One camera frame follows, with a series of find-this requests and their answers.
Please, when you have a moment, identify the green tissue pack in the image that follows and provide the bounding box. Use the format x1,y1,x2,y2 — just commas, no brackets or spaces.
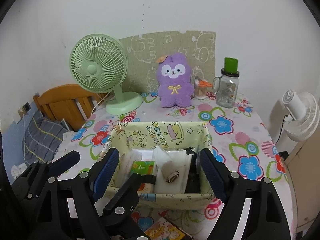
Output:
130,160,157,193

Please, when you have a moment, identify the clear plastic packet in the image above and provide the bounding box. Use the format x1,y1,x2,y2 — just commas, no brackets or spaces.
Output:
120,148,154,177

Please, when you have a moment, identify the crumpled white cloth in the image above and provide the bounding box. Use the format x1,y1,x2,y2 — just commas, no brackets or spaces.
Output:
11,163,27,180

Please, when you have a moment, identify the grey plaid pillow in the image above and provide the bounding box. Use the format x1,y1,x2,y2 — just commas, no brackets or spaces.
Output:
22,111,68,166

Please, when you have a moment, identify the yellow cartoon tissue pack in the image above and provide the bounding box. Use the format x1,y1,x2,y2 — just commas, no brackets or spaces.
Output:
144,217,193,240

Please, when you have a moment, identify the yellow cartoon storage box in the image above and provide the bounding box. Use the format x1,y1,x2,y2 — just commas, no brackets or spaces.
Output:
99,121,214,210

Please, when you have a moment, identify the wooden bed headboard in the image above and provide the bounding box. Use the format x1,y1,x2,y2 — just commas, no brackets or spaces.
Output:
33,84,106,131

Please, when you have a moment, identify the floral tablecloth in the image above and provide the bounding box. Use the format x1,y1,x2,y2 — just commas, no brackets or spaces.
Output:
54,92,295,239

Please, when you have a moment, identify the white floor fan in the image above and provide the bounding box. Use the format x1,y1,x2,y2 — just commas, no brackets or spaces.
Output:
268,89,319,144

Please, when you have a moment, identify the green desk fan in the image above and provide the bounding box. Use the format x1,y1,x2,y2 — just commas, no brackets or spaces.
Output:
69,34,143,115

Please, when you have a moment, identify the purple plush toy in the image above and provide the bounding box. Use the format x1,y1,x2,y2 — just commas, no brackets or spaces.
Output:
156,53,194,108

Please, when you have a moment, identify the glass jar green lid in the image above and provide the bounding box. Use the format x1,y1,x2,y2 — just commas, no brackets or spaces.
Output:
212,57,240,108

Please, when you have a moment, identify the cartoon cardboard sheet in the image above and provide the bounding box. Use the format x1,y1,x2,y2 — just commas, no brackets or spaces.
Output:
119,30,216,93

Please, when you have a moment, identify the cotton swab container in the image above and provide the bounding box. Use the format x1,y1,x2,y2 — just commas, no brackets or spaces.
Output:
194,76,212,99

